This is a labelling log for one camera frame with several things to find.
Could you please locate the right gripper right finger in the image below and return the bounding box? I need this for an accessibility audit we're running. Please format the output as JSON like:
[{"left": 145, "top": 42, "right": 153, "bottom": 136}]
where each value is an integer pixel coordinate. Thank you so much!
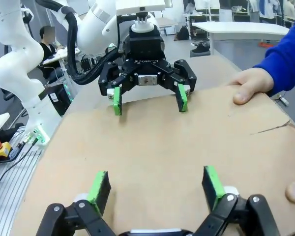
[{"left": 193, "top": 166, "right": 281, "bottom": 236}]

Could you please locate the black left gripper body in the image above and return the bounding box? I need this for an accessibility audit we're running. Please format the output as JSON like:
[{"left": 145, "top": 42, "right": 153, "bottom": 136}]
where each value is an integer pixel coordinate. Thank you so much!
[{"left": 122, "top": 24, "right": 173, "bottom": 87}]

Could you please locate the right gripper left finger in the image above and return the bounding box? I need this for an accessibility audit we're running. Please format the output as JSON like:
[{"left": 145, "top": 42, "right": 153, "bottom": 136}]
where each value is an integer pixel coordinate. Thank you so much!
[{"left": 40, "top": 170, "right": 119, "bottom": 236}]

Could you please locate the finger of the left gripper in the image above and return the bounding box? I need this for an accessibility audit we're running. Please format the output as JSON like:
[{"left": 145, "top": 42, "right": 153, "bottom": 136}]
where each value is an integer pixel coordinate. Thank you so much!
[
  {"left": 98, "top": 61, "right": 138, "bottom": 116},
  {"left": 159, "top": 59, "right": 198, "bottom": 113}
]

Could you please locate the light wooden board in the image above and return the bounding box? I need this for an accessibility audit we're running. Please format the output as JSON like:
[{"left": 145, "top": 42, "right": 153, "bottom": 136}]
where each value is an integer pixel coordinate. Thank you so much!
[{"left": 9, "top": 85, "right": 295, "bottom": 236}]

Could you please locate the person's right forearm blue sleeve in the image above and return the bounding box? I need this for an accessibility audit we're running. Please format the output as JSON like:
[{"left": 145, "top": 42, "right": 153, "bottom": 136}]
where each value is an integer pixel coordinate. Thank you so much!
[{"left": 252, "top": 11, "right": 295, "bottom": 96}]

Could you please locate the person's right hand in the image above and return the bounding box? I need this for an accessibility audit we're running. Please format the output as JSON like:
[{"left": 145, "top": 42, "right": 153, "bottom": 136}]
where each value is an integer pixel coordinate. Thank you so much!
[{"left": 226, "top": 67, "right": 275, "bottom": 106}]

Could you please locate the black backpack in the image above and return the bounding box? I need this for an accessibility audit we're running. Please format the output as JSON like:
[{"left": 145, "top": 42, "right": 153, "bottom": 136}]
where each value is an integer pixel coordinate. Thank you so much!
[{"left": 174, "top": 25, "right": 190, "bottom": 41}]

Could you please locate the black computer tower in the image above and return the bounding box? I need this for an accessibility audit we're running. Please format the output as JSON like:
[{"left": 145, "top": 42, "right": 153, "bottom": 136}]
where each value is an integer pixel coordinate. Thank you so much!
[{"left": 38, "top": 83, "right": 72, "bottom": 117}]

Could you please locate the white office desk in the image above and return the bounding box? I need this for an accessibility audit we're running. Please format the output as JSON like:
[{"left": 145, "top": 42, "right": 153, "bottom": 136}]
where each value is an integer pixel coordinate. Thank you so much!
[{"left": 42, "top": 47, "right": 81, "bottom": 66}]

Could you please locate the grey partition board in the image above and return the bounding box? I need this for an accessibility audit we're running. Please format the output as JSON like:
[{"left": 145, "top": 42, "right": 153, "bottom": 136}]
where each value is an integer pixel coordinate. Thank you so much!
[{"left": 218, "top": 9, "right": 234, "bottom": 23}]

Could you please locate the seated person in black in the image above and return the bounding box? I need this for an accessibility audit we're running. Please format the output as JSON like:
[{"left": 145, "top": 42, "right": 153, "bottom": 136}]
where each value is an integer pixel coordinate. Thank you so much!
[{"left": 38, "top": 26, "right": 59, "bottom": 80}]

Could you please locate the large white table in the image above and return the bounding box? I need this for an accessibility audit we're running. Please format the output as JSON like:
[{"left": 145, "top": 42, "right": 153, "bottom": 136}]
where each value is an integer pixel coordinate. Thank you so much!
[{"left": 191, "top": 21, "right": 290, "bottom": 57}]

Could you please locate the small white adapter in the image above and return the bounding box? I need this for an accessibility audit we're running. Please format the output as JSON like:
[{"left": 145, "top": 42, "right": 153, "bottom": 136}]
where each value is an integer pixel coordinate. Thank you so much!
[{"left": 272, "top": 94, "right": 290, "bottom": 107}]

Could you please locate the yellow emergency stop button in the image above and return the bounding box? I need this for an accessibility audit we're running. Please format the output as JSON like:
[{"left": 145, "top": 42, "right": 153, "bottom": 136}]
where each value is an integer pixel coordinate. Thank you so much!
[{"left": 0, "top": 138, "right": 12, "bottom": 161}]

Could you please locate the person in blue white top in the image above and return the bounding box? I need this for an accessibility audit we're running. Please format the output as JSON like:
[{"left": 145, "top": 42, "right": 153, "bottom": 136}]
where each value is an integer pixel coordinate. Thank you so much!
[{"left": 259, "top": 0, "right": 284, "bottom": 26}]

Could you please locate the white wrist camera with mount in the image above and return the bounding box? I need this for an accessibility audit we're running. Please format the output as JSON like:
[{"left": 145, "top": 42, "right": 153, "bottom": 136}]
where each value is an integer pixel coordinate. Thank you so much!
[{"left": 115, "top": 0, "right": 174, "bottom": 33}]

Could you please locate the black corrugated cable conduit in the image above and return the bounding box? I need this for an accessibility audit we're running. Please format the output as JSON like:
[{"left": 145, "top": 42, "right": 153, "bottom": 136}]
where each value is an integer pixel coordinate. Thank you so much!
[{"left": 38, "top": 0, "right": 119, "bottom": 86}]

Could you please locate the thin black cable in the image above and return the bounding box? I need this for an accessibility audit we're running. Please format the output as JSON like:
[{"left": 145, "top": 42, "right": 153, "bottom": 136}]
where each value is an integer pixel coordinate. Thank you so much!
[{"left": 0, "top": 137, "right": 40, "bottom": 184}]

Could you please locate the grooved aluminium base plate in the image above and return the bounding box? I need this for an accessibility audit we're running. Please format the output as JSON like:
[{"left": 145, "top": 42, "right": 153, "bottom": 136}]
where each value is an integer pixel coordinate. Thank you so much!
[{"left": 0, "top": 122, "right": 49, "bottom": 236}]

